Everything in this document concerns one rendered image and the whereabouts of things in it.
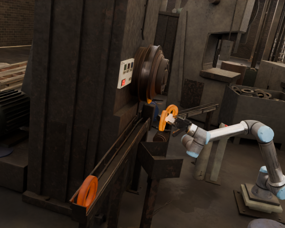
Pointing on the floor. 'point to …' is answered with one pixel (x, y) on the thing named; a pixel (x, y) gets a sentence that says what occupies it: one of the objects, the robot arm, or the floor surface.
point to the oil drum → (228, 66)
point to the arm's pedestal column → (257, 213)
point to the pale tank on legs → (275, 31)
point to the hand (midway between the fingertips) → (163, 118)
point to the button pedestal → (213, 178)
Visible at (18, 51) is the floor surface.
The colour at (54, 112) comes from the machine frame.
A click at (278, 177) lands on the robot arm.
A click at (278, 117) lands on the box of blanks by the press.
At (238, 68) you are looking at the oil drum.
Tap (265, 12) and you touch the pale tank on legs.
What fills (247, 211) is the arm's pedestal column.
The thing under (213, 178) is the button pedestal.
